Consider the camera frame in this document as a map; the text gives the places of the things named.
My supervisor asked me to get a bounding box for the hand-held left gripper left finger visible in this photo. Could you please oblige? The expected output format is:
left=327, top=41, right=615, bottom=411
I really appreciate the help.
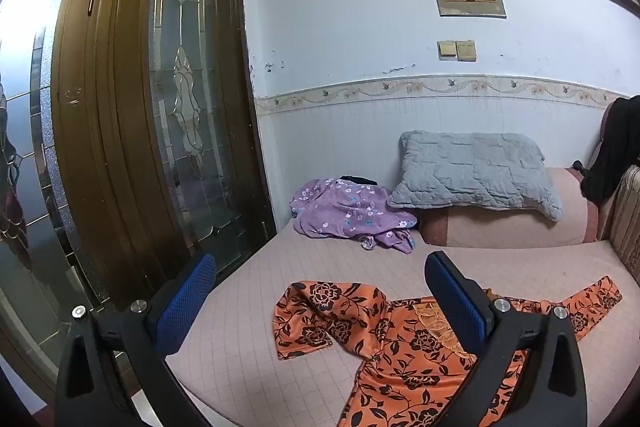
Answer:
left=55, top=252, right=218, bottom=427

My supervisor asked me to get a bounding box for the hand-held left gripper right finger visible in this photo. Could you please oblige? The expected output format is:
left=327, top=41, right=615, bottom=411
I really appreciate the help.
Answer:
left=424, top=251, right=588, bottom=427

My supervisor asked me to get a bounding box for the orange black floral garment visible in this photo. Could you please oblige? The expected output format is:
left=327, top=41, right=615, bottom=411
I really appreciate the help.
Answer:
left=272, top=276, right=624, bottom=427

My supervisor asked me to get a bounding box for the pink bolster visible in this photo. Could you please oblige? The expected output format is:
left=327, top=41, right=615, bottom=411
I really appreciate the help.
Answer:
left=418, top=167, right=601, bottom=251

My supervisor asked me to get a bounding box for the grey quilted pillow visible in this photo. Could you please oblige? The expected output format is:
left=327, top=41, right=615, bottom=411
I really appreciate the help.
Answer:
left=387, top=130, right=565, bottom=222

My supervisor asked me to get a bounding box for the purple floral garment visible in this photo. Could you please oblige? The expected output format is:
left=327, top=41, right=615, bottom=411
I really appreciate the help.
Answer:
left=290, top=178, right=419, bottom=256

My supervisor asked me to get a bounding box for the wooden door with patterned glass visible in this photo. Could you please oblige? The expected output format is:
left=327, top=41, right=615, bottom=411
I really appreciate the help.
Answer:
left=0, top=0, right=279, bottom=403

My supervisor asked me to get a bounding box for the striped beige cushion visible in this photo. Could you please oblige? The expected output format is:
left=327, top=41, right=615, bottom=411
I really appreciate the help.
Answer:
left=606, top=164, right=640, bottom=284

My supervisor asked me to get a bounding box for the black cloth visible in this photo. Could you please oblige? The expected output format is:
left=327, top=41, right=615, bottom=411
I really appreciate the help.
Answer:
left=581, top=96, right=640, bottom=202

